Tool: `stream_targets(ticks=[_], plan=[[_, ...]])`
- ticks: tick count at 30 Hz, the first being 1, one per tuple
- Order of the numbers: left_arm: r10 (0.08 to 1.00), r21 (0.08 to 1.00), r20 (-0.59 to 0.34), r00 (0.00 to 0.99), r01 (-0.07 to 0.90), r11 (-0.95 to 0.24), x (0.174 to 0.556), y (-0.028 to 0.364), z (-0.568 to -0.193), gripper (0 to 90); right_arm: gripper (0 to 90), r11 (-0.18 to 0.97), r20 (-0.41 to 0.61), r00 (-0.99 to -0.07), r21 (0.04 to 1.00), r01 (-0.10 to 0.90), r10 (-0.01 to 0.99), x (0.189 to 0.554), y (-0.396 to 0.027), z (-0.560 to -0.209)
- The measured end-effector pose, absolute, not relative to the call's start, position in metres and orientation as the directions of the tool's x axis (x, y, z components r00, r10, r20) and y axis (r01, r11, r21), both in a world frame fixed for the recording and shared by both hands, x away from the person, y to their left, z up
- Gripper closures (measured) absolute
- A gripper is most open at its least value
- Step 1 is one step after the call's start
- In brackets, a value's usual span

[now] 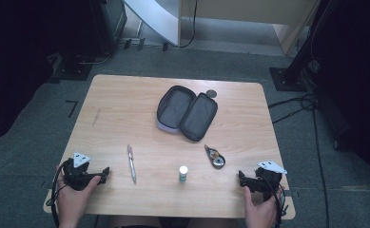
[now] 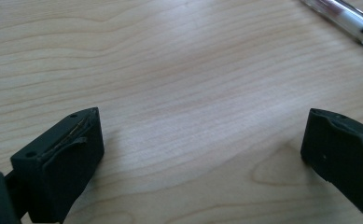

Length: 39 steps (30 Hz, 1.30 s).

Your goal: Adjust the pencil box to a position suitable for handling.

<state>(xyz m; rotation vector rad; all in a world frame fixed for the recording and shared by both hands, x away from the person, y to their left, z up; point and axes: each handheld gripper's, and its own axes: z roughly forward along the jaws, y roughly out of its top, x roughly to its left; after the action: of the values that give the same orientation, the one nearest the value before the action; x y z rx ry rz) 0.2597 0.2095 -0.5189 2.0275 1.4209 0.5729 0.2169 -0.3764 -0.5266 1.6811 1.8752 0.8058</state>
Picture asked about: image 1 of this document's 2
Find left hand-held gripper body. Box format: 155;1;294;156
62;152;103;192

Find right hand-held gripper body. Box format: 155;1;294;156
253;161;288;202

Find silver pen with pink grip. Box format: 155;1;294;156
127;144;138;184

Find green glue stick white cap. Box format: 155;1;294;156
178;165;189;183

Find black zip pencil case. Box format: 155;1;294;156
156;85;219;143

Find person's left hand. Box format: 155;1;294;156
56;167;102;226

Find person's right hand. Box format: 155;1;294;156
243;185;283;228

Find black floor tape corner mark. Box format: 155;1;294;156
65;100;79;119

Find black stand with flat base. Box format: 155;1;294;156
46;51;112;82

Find dark curtain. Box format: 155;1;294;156
0;0;93;149
309;0;370;198

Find black equipment box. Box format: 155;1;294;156
89;0;128;55

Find white curved panel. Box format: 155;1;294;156
123;0;183;48

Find beige wooden cabinet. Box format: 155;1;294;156
179;0;321;55

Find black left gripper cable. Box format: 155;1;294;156
49;158;73;228

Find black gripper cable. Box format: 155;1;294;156
49;158;73;228
266;176;289;228

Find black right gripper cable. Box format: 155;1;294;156
266;176;289;228

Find long black floor cable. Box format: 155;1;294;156
311;107;331;228

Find black floor cables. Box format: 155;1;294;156
267;93;321;124

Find black post with square base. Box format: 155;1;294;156
269;0;333;93

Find black hanging cable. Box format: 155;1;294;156
178;0;200;49

